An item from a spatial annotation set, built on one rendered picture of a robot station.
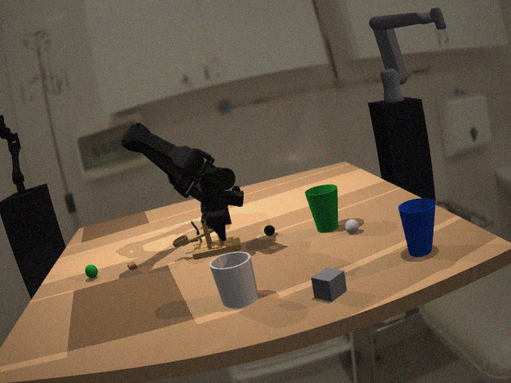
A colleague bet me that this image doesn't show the dark blue cup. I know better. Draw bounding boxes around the dark blue cup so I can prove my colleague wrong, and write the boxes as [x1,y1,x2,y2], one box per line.
[398,198,435,257]

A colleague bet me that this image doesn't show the green plastic cup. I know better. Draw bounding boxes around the green plastic cup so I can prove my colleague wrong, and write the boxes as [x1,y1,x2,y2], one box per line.
[304,184,339,233]

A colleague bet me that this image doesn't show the green ball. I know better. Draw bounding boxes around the green ball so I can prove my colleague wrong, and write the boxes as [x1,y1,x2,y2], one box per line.
[85,264,97,278]

